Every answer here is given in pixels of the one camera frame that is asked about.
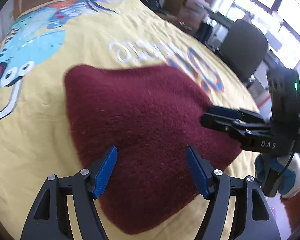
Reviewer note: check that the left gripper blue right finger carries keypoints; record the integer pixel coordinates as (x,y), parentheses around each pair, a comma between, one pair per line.
(253,218)

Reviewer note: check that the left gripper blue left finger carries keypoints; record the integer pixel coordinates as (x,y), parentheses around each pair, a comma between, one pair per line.
(49,218)

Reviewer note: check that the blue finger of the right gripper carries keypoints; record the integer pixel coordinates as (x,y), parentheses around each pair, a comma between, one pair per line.
(230,112)
(237,128)

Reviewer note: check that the dark red knitted sweater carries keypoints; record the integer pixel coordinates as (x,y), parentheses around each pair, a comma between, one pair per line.
(151,115)

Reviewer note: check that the right orange sleeved forearm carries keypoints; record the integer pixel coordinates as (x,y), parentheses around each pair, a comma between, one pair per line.
(292,207)

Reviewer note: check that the right gloved hand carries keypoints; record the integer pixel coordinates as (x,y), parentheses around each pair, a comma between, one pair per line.
(290,183)

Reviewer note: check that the black office chair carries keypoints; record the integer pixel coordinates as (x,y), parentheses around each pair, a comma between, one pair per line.
(243,49)

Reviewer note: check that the black desk by window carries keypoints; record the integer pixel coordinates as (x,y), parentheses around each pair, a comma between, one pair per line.
(220,27)

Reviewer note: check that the brown wooden drawer cabinet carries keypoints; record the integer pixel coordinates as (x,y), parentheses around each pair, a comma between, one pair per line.
(188,14)

